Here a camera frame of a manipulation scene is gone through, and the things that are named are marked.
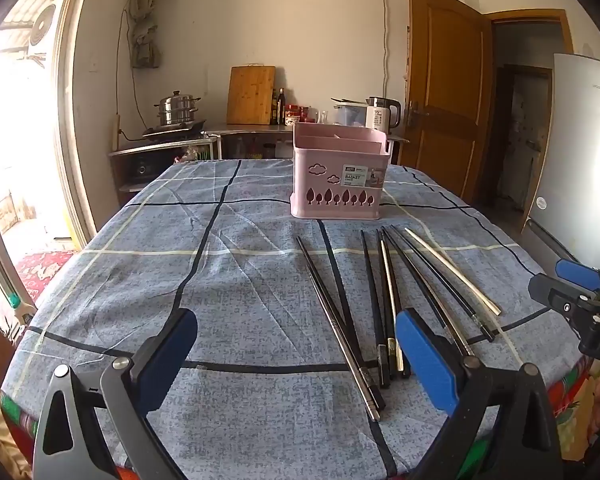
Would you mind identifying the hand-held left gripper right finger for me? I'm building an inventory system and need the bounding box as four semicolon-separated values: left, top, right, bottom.
395;308;563;480

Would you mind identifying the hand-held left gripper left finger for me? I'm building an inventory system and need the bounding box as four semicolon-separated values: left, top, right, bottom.
32;307;199;480

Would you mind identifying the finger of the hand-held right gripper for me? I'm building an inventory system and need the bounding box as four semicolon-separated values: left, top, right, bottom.
528;274;600;333
555;259;600;301

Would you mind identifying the black chopstick gold band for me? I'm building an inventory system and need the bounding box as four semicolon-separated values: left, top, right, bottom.
377;229;398;381

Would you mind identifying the black chopstick silver band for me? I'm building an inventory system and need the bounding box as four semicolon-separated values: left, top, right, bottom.
391;226;495;343

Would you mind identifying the cream chopstick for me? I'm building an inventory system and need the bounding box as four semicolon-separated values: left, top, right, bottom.
404;227;502;317

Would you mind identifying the pink plastic basket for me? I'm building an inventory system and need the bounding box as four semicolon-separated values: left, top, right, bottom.
289;122;392;221

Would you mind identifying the blue checked tablecloth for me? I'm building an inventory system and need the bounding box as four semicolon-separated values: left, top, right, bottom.
0;159;588;478

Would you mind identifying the silver refrigerator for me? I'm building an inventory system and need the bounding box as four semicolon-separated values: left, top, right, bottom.
522;52;600;273

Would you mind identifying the red patterned rug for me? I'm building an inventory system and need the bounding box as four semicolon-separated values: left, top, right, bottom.
12;249;78;303

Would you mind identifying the white bottle green cap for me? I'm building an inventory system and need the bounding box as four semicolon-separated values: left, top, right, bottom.
7;294;38;328

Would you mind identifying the low steel shelf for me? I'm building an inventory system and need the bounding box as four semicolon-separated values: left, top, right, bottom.
107;135;222;207

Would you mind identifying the black induction cooker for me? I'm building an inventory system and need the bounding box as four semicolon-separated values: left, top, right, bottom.
141;120;207;142

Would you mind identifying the wooden door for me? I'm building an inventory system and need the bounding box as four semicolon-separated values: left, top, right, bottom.
402;0;493;203

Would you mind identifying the stainless steel table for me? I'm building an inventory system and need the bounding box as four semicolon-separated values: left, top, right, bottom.
202;122;411;162

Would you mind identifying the steel steamer pot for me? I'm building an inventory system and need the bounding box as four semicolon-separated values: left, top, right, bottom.
153;91;201;127

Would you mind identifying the white electric kettle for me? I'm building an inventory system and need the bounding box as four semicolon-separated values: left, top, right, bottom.
364;96;402;133

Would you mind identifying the clear lidded plastic container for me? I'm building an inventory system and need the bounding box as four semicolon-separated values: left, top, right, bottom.
332;99;371;127

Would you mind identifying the wooden cutting board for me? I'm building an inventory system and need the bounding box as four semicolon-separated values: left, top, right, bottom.
226;65;277;126

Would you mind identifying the outdoor air conditioner unit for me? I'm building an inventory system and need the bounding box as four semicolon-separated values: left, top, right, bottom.
27;4;58;56

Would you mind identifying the wooden door frame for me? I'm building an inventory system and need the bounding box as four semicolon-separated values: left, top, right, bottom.
484;8;576;57

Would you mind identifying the black power cable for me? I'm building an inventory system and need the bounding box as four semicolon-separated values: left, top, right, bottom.
117;7;148;132

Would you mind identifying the white wall cable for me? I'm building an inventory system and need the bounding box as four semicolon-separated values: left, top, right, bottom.
380;0;389;106

